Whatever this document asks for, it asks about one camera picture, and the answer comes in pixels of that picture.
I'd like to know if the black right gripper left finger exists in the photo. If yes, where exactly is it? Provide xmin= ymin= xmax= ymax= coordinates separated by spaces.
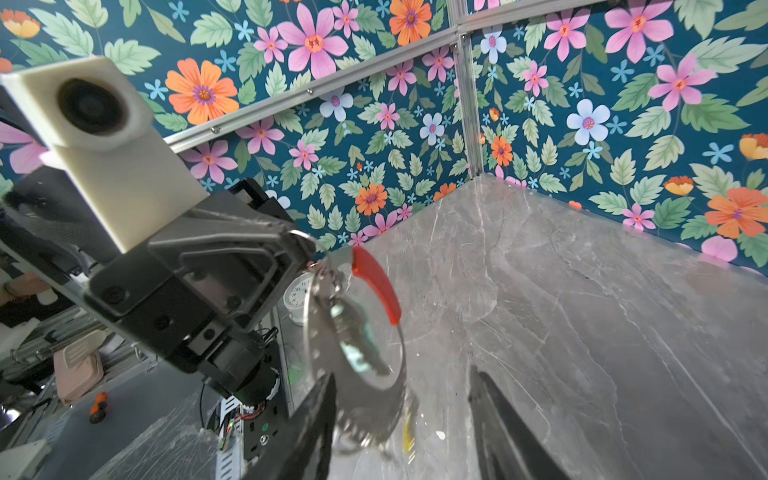
xmin=242 ymin=373 xmax=337 ymax=480

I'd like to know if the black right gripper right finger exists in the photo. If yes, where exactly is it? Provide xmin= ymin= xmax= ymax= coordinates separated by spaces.
xmin=468 ymin=366 xmax=568 ymax=480

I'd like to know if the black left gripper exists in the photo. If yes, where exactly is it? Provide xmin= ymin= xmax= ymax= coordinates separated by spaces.
xmin=1 ymin=177 xmax=317 ymax=407

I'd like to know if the large keyring with red grip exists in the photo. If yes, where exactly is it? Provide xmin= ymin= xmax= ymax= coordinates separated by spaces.
xmin=304 ymin=247 xmax=407 ymax=448

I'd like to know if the bunch of keys yellow tag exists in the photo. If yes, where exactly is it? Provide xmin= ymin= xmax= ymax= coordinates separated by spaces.
xmin=330 ymin=297 xmax=419 ymax=464

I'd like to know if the white analog clock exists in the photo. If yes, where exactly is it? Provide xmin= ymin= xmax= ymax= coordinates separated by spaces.
xmin=283 ymin=272 xmax=313 ymax=327

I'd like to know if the beige pad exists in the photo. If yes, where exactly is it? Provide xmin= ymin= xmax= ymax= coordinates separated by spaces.
xmin=53 ymin=351 xmax=104 ymax=403

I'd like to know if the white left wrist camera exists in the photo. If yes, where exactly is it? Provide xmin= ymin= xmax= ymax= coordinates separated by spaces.
xmin=1 ymin=56 xmax=207 ymax=253

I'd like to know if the aluminium frame bar left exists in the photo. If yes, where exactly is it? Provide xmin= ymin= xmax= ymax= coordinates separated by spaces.
xmin=165 ymin=0 xmax=594 ymax=153

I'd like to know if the aluminium frame corner post left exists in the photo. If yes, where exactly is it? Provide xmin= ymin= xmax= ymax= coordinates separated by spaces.
xmin=447 ymin=0 xmax=483 ymax=179

